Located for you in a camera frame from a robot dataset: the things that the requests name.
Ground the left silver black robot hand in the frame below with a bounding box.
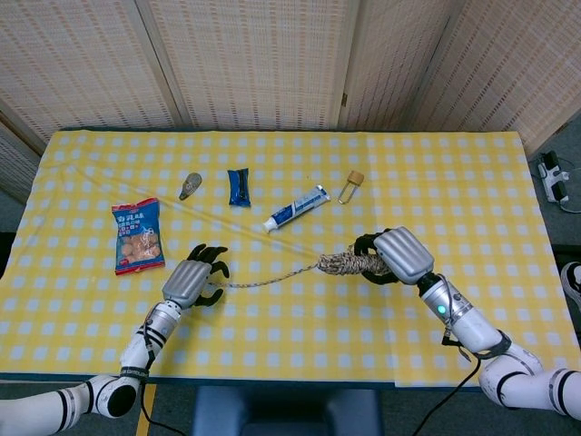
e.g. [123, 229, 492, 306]
[162, 243, 231, 311]

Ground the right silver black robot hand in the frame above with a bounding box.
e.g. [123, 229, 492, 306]
[353, 225, 436, 287]

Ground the speckled white braided rope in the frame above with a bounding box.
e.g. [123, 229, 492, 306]
[209, 244, 396, 290]

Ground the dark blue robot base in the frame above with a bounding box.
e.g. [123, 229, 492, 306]
[191, 385, 385, 436]

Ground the blue red snack bag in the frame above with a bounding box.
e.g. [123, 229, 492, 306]
[111, 196, 166, 277]

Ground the grey correction tape dispenser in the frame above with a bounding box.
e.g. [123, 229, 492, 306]
[177, 171, 204, 202]

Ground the blue snack packet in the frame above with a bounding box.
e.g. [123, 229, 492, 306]
[226, 167, 252, 208]

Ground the yellow white checked tablecloth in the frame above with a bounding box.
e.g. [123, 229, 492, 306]
[0, 130, 581, 388]

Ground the white blue toothpaste tube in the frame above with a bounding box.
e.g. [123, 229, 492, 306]
[263, 183, 331, 234]

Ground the white power strip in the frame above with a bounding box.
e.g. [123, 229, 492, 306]
[537, 151, 572, 204]

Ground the black white sneaker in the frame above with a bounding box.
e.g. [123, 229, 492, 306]
[560, 261, 581, 314]

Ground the woven folding screen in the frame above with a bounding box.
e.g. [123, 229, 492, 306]
[0, 0, 581, 205]

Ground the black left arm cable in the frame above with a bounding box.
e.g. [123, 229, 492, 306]
[137, 317, 192, 436]

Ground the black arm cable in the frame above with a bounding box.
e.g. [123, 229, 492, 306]
[137, 317, 192, 436]
[408, 333, 482, 436]

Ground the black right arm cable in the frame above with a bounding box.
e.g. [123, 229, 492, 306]
[408, 333, 482, 436]

